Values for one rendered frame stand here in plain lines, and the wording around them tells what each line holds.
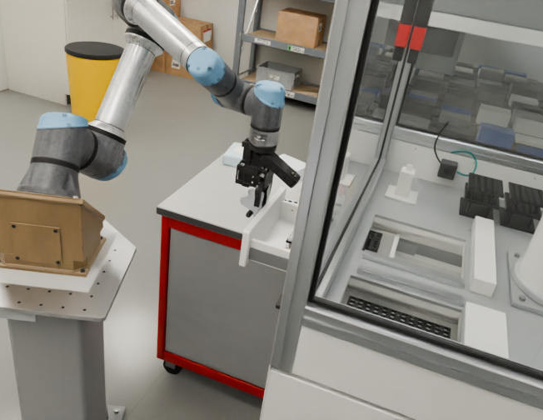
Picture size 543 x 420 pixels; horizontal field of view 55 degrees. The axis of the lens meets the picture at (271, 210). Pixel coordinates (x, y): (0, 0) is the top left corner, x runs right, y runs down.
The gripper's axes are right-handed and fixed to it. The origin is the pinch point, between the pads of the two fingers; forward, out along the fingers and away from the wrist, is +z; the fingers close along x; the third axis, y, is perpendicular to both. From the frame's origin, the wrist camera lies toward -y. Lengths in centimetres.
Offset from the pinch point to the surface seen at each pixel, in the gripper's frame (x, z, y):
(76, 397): 34, 57, 37
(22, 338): 38, 36, 49
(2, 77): -227, 81, 318
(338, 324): 55, -18, -32
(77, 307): 41, 14, 28
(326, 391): 55, -3, -33
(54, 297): 41, 14, 35
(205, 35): -392, 46, 209
